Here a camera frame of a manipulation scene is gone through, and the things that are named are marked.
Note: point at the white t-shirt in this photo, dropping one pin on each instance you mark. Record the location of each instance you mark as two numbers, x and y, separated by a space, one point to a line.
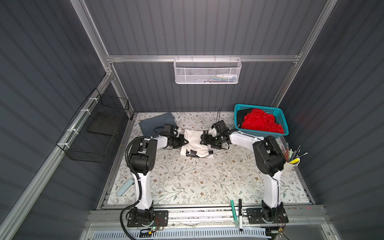
194 148

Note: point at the teal plastic basket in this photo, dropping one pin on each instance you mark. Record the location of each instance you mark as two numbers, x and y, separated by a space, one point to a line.
276 112

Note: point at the black marker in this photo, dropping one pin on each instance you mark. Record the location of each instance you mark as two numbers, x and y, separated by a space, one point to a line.
240 218

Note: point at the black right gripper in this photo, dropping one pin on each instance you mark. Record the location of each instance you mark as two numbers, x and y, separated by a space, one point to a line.
210 137

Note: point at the white bottle in mesh basket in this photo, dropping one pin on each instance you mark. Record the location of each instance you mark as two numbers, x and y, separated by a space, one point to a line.
229 77

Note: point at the white wire mesh basket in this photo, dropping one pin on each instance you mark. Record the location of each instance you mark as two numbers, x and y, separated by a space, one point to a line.
204 71

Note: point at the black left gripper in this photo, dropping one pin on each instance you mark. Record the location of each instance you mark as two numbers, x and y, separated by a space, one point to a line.
182 139

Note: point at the black t-shirt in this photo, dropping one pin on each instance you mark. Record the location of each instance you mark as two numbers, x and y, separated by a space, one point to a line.
242 113

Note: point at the green marker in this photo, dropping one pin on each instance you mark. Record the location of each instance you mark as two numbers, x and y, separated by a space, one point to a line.
233 209

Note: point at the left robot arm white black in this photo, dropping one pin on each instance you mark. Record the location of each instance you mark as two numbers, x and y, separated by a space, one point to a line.
140 156

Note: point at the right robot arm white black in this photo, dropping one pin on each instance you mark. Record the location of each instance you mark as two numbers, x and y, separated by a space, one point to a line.
270 161

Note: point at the red t-shirt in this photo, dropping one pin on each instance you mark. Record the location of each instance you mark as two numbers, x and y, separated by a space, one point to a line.
259 120

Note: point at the light blue case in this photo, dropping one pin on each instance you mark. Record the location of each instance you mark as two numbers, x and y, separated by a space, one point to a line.
126 188

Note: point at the white pen cup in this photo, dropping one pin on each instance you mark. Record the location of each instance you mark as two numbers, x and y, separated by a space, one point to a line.
292 158

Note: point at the folded grey-blue t-shirt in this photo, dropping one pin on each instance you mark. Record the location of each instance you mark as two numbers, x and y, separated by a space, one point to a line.
148 125

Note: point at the black wire wall basket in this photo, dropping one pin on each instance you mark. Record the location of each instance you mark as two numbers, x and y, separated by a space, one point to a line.
97 131

